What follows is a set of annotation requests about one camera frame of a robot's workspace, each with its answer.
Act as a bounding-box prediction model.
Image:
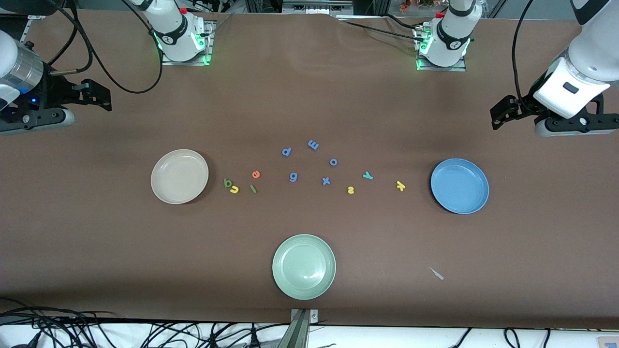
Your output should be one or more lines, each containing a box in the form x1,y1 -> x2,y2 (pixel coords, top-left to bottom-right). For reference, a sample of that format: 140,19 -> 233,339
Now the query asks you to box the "pale green round plate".
272,234 -> 337,301

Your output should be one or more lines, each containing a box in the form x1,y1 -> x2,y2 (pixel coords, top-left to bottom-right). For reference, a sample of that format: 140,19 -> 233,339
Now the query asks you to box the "black floor cable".
450,328 -> 473,348
0,297 -> 117,348

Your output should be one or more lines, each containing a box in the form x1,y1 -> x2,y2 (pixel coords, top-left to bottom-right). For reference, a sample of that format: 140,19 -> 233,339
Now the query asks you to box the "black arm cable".
46,0 -> 164,95
512,0 -> 535,100

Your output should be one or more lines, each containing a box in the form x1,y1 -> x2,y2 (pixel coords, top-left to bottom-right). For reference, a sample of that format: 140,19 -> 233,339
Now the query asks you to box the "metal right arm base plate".
162,22 -> 213,66

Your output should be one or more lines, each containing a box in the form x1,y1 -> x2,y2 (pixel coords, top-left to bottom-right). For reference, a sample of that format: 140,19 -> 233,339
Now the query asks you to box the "blue round plate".
430,158 -> 490,215

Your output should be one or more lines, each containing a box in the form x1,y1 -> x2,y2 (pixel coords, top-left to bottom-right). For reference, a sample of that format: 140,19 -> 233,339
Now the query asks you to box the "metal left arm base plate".
415,27 -> 467,72

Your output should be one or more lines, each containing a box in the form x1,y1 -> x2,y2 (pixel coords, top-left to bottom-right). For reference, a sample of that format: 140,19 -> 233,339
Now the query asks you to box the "thin black base cable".
211,14 -> 232,37

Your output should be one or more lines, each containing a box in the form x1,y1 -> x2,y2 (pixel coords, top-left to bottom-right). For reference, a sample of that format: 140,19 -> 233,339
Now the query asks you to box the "light brown round plate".
150,149 -> 209,205

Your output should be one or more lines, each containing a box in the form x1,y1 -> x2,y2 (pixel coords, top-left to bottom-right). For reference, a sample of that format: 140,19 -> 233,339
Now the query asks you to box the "brown table cover sheet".
0,12 -> 619,329

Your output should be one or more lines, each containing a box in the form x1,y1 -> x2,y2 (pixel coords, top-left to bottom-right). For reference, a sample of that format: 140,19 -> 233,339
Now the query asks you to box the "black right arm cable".
46,0 -> 164,95

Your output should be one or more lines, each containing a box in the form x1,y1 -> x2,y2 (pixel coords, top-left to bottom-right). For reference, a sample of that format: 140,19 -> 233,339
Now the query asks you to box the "silver metal rail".
282,0 -> 354,15

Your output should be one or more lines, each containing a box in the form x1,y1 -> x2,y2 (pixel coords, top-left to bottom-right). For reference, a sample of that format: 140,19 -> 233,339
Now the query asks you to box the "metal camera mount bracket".
290,309 -> 319,348

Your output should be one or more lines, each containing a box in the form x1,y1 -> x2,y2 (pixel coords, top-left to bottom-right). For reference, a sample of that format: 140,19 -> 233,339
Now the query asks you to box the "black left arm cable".
512,0 -> 535,100

